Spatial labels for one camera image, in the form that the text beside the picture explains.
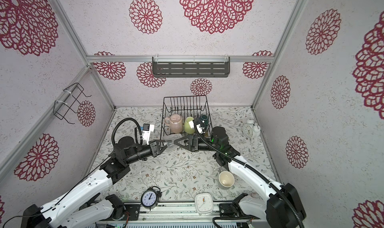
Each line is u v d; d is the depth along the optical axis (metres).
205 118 0.97
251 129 0.95
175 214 0.73
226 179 0.81
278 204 0.40
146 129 0.63
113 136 0.52
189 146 0.58
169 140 0.68
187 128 0.98
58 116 0.70
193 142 0.60
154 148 0.60
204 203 0.75
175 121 0.94
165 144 0.67
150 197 0.76
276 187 0.42
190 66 0.95
